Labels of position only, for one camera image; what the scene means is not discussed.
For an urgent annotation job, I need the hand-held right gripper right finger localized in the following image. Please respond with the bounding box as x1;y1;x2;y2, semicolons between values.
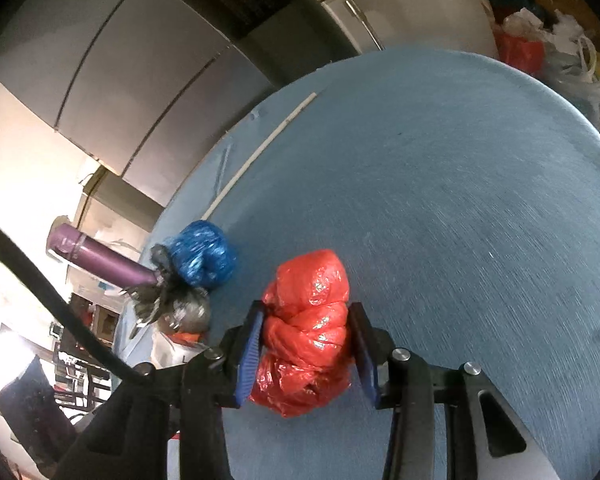
347;302;561;480

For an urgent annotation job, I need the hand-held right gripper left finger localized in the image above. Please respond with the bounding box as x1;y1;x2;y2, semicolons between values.
55;300;268;480

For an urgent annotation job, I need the red plastic bag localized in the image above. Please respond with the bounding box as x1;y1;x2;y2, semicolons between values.
250;249;353;418

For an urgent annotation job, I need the grey plastic bag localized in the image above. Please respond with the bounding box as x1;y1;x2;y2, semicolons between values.
130;245;212;333

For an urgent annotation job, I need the blue plastic bag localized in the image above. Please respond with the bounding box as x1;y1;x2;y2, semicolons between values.
167;220;238;291

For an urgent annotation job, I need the purple rolled mat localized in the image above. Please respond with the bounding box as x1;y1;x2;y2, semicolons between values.
46;224;158;286

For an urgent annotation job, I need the blue tablecloth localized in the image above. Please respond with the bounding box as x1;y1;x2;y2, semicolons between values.
112;45;600;480

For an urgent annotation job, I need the thin white stick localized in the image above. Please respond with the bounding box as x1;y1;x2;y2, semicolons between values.
202;92;318;221

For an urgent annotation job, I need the black chair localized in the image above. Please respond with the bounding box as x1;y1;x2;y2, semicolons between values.
0;355;76;466

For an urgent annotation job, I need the grey cabinet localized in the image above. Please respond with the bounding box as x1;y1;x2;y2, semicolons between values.
0;0;276;206

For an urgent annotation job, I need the silver refrigerator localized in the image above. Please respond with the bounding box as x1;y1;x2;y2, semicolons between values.
280;0;501;58

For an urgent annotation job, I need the pile of plastic bags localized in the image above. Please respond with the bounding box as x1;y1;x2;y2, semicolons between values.
480;0;600;151

